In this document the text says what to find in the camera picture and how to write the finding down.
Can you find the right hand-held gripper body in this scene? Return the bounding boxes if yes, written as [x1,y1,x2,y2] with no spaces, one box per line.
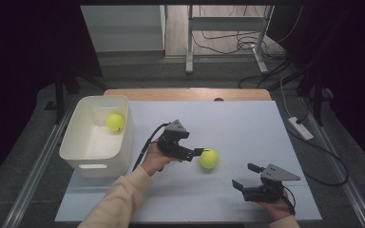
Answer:
[241,162,301,203]

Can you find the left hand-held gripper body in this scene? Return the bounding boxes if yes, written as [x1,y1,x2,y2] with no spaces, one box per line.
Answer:
[156,119,195,162]

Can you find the yellow tennis ball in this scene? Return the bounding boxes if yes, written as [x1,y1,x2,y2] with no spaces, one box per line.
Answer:
[106,113,126,133]
[199,148,221,170]

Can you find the white plastic basket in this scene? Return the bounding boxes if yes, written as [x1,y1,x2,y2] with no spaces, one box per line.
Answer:
[58,94,136,179]

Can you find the person's right hand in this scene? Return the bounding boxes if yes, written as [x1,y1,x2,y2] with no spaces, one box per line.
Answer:
[257,189,297,222]

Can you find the person's left hand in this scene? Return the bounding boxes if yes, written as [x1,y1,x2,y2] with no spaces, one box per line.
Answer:
[140,141,183,178]

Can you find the white table board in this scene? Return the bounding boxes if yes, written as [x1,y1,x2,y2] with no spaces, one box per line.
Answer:
[54,100,323,222]

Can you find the white power strip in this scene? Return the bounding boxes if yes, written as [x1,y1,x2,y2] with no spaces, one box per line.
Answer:
[287,116,315,142]

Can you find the black tripod stand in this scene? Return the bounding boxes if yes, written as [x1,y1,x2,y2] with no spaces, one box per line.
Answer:
[267,63,334,127]
[44,67,108,124]

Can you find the white cabinet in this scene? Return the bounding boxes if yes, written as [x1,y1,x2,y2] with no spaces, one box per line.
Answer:
[80,4,167,53]

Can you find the dark curtain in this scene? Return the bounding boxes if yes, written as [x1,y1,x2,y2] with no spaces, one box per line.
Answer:
[0,0,103,191]
[269,0,365,179]

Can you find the left hand-held gripper cable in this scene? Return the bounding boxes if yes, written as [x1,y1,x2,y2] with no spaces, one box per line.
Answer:
[131,123,170,173]

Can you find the hand-held gripper cable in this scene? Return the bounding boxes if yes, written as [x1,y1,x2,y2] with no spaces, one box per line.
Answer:
[281,184,298,217]
[131,123,170,173]

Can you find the right hand-held gripper cable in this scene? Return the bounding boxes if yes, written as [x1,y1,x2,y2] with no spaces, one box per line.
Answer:
[281,184,298,217]

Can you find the thin white cable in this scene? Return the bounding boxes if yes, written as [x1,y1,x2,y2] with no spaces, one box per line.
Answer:
[279,77,294,118]

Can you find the black power strip cable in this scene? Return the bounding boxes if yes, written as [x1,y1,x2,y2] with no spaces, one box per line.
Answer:
[286,127,350,187]

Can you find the aluminium floor rail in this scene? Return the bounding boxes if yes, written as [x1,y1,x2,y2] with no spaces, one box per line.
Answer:
[298,96,365,228]
[1,104,77,228]

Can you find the tangle of black cables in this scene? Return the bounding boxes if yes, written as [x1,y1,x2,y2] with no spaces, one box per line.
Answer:
[191,4,305,89]

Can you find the white metal desk frame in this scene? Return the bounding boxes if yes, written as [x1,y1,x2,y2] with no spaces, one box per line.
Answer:
[184,4,275,75]

